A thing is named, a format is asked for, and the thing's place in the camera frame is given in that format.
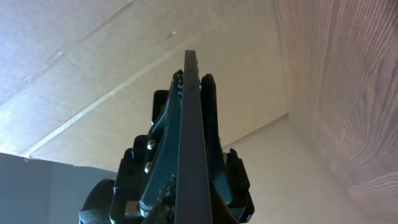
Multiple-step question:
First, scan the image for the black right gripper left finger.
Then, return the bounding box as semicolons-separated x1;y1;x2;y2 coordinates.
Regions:
146;174;177;224

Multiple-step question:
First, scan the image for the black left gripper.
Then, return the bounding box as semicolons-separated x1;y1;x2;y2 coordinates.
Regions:
109;70;255;223

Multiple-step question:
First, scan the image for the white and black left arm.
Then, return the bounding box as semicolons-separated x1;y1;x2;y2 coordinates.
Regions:
78;70;255;223

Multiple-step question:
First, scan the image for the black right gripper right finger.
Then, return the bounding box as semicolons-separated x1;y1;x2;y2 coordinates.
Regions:
210;182;239;224

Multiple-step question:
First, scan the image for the blue smartphone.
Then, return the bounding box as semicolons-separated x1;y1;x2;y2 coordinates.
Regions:
174;50;212;224

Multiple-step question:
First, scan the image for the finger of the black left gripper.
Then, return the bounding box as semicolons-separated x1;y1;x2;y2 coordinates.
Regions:
200;73;233;205

